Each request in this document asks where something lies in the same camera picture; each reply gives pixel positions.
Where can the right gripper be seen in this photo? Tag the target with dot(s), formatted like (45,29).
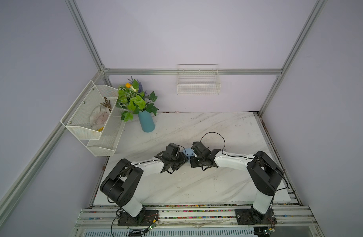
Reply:
(192,161)

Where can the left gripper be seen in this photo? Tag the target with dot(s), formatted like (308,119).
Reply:
(183,158)

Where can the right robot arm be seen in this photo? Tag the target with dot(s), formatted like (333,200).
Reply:
(265,173)

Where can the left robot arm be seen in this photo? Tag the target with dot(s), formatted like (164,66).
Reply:
(121,183)

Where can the teal vase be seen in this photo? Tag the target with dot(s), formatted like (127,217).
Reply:
(146,121)

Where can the artificial green plant bouquet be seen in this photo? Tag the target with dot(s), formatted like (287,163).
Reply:
(133,99)

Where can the brown twigs in shelf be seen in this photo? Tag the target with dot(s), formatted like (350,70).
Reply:
(107,104)

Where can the white two-tier mesh shelf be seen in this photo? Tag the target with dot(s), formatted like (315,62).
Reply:
(77,120)

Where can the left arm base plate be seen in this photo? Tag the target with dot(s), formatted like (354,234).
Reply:
(145,218)

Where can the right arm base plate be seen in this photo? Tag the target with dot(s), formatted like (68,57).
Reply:
(253,217)

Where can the white wire wall basket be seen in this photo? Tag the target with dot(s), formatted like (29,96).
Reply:
(198,79)

